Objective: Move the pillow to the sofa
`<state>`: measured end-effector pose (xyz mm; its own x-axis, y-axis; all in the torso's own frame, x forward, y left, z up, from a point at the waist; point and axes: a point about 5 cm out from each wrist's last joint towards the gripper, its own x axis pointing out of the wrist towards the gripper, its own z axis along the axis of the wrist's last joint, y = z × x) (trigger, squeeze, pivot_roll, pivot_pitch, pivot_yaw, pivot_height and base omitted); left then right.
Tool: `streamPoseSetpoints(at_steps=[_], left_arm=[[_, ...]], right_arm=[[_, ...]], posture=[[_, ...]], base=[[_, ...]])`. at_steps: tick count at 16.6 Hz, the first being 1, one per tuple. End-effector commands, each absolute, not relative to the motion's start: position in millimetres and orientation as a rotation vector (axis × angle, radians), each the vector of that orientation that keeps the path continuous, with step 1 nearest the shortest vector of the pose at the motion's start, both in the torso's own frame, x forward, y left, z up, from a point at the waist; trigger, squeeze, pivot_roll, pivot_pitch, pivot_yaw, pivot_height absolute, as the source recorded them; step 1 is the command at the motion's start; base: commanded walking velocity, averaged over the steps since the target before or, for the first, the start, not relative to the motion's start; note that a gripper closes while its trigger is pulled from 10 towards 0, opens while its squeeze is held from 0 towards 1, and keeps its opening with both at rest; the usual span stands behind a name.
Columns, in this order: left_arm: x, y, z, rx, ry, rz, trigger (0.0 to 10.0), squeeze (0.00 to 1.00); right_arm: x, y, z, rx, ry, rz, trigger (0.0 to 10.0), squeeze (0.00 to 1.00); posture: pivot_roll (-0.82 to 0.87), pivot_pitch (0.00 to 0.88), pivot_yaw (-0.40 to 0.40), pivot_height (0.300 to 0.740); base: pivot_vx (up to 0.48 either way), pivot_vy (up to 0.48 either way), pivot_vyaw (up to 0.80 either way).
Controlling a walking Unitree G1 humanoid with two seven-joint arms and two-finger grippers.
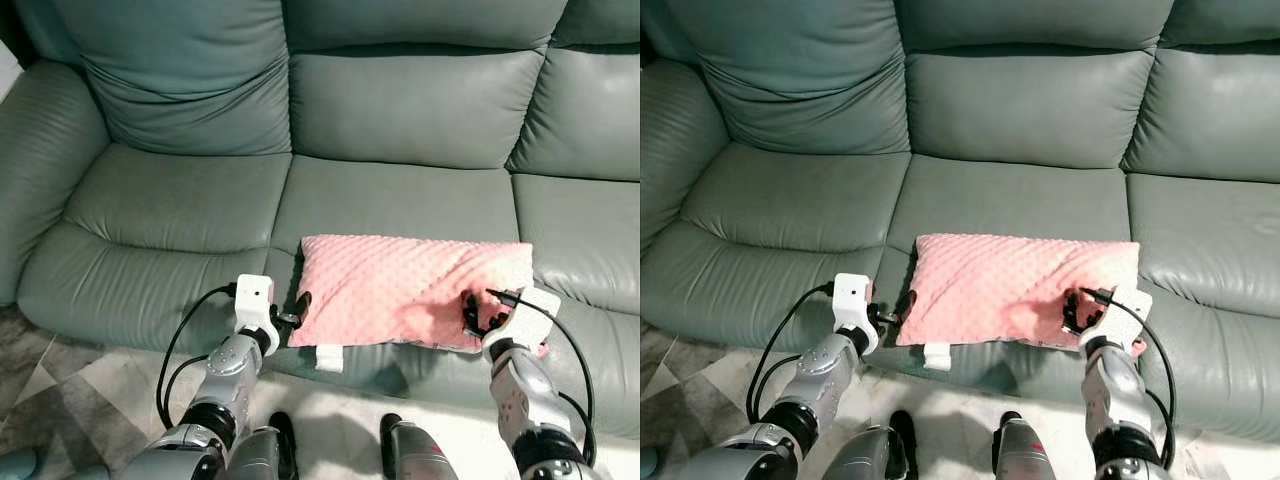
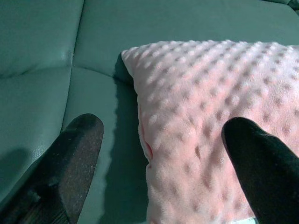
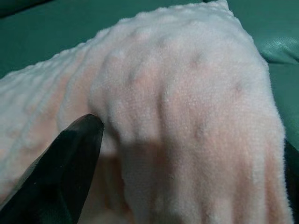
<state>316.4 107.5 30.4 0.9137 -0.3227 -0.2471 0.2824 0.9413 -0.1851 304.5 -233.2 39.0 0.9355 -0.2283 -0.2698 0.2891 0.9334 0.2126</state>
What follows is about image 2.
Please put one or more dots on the pink dotted pillow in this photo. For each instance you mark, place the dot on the pink dotted pillow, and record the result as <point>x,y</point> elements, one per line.
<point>198,93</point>

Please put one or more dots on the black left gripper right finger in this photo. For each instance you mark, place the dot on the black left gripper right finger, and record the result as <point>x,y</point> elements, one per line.
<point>268,182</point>

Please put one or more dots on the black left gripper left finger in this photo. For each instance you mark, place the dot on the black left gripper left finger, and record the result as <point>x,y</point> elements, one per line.
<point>53,186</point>

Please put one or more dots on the dark green sofa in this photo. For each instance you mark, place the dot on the dark green sofa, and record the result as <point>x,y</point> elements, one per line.
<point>70,46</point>

